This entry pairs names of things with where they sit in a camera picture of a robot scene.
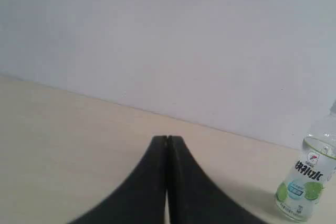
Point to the clear plastic drink bottle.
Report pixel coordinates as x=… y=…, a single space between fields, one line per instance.
x=299 y=193

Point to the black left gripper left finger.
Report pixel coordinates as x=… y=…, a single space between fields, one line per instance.
x=142 y=195

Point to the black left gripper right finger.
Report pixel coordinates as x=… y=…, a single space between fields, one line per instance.
x=192 y=196

